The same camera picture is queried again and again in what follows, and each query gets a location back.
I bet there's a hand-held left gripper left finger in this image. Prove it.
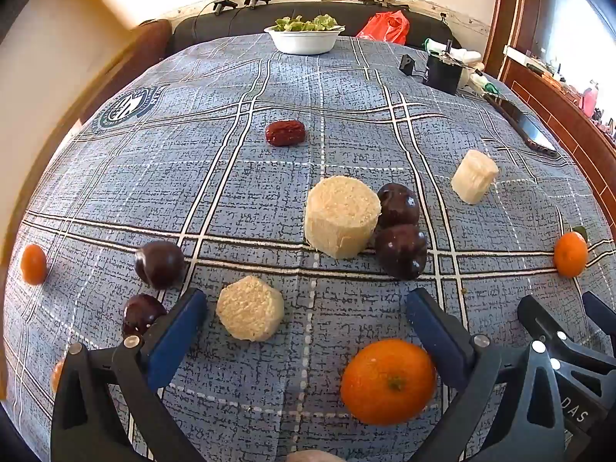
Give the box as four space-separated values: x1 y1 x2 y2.
50 288 209 462

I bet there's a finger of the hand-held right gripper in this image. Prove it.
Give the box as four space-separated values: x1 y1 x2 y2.
516 295 616 383
581 291 616 343

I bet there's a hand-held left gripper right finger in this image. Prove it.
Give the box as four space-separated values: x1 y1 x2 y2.
405 288 567 462

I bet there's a dark purple plum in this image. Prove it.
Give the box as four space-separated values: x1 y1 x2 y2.
121 293 169 340
374 224 429 280
134 241 186 291
377 182 421 230

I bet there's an orange mandarin with leaf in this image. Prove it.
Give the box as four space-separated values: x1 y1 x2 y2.
553 224 590 279

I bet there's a small cream cylinder piece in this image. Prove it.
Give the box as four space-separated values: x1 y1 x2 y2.
216 275 286 343

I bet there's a large cream cylinder piece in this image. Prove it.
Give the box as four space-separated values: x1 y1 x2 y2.
303 176 383 260

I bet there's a white cylinder piece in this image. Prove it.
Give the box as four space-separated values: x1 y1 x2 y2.
450 149 500 206

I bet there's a black smartphone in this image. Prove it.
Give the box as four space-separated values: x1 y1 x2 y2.
483 93 560 157

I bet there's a wooden cabinet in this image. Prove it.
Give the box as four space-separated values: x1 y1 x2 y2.
499 45 616 203

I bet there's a red date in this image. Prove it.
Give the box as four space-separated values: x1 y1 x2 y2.
265 120 307 148

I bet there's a white plastic item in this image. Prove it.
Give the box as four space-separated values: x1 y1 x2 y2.
459 65 502 98

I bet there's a black box device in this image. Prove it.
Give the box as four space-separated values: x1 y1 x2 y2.
425 41 464 96

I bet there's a white and green bottle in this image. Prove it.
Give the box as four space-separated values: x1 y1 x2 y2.
422 37 483 64

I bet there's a brown armchair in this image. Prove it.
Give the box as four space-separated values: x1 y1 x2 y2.
79 19 173 126

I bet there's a red plastic bag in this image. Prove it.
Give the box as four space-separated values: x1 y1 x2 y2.
356 11 411 45

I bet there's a black sofa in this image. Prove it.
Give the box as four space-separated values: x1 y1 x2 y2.
171 1 456 59

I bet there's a white bowl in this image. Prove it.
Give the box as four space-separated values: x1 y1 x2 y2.
264 25 346 55

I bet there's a green lettuce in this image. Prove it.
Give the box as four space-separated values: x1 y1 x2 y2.
274 14 340 33

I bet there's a wooden door frame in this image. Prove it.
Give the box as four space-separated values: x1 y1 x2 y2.
482 0 547 79

